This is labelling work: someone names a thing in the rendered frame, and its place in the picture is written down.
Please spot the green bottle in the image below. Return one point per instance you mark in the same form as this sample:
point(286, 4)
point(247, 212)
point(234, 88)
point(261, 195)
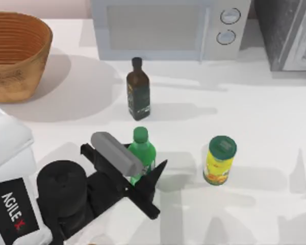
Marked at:
point(142, 150)

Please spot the pale grey rounded box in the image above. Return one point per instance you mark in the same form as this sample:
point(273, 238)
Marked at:
point(114, 151)

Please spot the dark glass bottle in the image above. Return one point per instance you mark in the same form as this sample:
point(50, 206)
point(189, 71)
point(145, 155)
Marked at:
point(138, 89)

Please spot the yellow can with green lid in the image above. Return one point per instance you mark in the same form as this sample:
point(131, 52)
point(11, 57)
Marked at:
point(219, 163)

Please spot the microwave oven door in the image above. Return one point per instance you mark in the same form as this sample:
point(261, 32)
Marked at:
point(153, 28)

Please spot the brown woven basket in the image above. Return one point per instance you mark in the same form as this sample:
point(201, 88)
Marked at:
point(15, 69)

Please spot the pale microwave oven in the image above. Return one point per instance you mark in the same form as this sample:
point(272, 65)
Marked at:
point(227, 53)

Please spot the round microwave knob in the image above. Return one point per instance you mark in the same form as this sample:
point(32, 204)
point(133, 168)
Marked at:
point(226, 37)
point(230, 15)

